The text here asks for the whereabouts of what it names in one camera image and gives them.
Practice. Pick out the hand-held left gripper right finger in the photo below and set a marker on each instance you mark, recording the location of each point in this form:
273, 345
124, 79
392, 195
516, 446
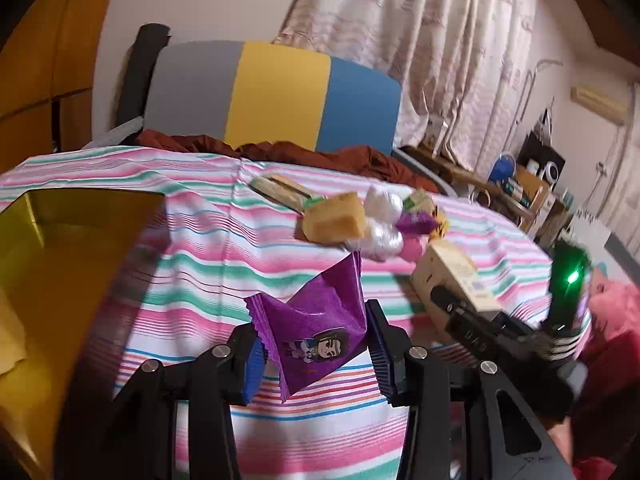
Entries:
382, 362

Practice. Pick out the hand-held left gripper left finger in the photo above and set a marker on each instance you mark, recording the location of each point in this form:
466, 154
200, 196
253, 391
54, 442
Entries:
252, 367

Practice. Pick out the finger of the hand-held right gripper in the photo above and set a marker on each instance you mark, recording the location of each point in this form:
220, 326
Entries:
465, 329

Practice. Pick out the cream carton box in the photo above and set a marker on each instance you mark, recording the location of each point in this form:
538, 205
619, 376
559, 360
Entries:
450, 270

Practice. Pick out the purple cartoon snack packet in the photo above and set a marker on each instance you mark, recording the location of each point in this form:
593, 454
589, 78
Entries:
310, 317

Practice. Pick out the pink snack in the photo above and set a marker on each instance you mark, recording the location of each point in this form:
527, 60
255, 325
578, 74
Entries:
412, 250

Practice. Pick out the small purple snack packet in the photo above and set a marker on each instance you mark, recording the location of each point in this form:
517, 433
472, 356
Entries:
415, 222

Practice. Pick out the clear plastic bundle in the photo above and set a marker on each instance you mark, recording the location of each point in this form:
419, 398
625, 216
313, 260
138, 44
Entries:
380, 241

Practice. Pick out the small clear plastic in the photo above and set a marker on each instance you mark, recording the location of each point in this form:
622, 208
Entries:
382, 204

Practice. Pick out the yellow sponge block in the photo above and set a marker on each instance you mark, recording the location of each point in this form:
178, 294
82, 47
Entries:
335, 217

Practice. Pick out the gold tin box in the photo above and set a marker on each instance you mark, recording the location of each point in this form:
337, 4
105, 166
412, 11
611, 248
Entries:
60, 270

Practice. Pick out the pink blanket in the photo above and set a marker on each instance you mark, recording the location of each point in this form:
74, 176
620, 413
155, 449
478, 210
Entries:
617, 310

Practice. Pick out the striped tablecloth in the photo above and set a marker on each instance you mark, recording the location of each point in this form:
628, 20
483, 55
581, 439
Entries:
220, 270

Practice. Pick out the red cloth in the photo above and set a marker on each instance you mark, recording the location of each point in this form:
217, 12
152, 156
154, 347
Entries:
612, 400

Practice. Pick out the small yellow packet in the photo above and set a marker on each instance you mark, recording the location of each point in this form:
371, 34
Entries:
441, 221

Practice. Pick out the small green box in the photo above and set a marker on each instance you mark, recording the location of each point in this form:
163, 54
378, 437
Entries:
420, 201

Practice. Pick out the tan wrapped snack bar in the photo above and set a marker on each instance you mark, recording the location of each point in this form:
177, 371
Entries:
280, 187

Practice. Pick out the brown cloth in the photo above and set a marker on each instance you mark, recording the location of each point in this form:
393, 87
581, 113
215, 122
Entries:
362, 160

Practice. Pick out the beige air conditioner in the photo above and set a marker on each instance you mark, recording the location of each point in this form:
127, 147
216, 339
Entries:
600, 102

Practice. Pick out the white metal pipe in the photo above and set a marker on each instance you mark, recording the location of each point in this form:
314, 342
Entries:
526, 90

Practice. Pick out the grey yellow blue chair back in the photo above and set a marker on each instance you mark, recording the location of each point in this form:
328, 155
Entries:
280, 95

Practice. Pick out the patterned pink curtain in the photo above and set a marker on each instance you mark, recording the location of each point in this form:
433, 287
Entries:
425, 35

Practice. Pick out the wooden wardrobe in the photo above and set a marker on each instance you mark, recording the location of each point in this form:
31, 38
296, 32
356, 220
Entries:
45, 60

